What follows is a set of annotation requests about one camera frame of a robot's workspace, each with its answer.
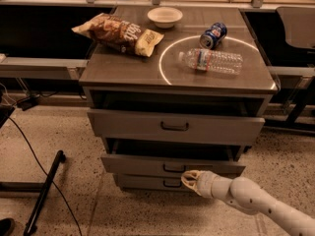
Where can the grey bottom drawer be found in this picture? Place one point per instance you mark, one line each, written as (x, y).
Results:
(149, 183)

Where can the blue soda can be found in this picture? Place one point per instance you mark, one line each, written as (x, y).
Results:
(213, 35)

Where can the black metal stand leg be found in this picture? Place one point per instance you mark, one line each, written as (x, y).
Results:
(31, 224)

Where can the grey top drawer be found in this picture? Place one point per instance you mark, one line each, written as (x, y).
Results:
(178, 128)

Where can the white bowl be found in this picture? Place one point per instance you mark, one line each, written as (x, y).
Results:
(165, 17)

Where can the clear plastic water bottle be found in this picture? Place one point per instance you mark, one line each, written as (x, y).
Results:
(207, 60)

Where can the grey drawer cabinet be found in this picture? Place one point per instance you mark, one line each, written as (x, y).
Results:
(114, 81)

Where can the brown chip bag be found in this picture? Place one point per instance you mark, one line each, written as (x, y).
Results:
(123, 36)

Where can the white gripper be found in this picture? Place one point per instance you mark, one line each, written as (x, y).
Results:
(207, 183)

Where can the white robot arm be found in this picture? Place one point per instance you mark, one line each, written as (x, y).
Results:
(248, 197)

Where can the grey drawer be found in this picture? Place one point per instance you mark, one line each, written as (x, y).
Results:
(168, 159)
(178, 128)
(149, 183)

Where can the black shoe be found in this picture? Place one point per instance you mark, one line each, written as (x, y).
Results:
(7, 226)

